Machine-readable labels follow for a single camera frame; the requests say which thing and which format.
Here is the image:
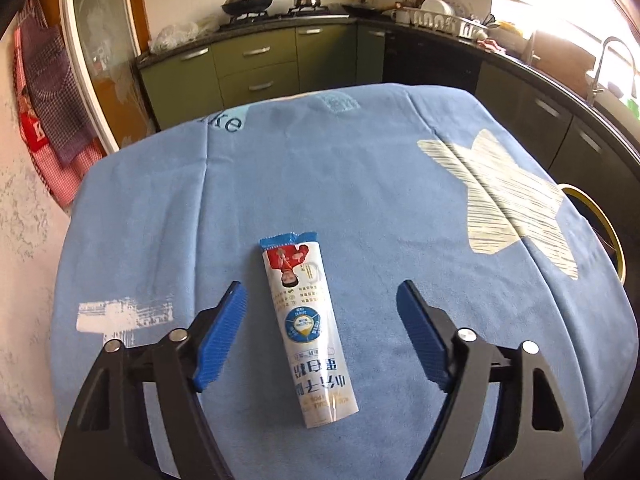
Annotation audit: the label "metal sink faucet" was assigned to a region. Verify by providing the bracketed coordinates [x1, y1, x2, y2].
[585, 36, 637, 106]

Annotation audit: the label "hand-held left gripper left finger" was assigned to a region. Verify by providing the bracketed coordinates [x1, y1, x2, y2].
[54, 280, 248, 480]

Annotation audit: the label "yellow-rimmed bin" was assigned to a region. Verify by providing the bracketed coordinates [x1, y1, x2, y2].
[561, 184, 627, 286]

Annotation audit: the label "gas stove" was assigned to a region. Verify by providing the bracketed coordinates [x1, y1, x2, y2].
[220, 5, 351, 23]

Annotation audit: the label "dish rack with dishes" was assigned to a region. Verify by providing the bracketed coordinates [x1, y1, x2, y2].
[409, 0, 488, 40]

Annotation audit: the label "white sachet with red picture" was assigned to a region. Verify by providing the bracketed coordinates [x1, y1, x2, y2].
[258, 231, 360, 430]

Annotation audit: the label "glass door wooden frame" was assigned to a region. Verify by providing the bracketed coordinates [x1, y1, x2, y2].
[60, 0, 161, 153]

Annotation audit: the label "clear plastic bags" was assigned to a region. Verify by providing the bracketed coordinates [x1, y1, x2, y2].
[150, 17, 221, 53]

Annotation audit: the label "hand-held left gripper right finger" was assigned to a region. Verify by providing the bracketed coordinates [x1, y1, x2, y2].
[396, 280, 585, 480]

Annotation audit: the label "blue printed blanket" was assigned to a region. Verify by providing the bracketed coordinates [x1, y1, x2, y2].
[52, 84, 640, 480]

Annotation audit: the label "black wok with lid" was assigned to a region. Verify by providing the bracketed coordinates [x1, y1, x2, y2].
[221, 0, 275, 17]

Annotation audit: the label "purple checkered apron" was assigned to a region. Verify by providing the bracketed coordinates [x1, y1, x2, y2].
[20, 0, 96, 166]

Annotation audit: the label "red checkered apron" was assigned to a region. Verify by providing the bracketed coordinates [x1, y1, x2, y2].
[12, 25, 108, 208]

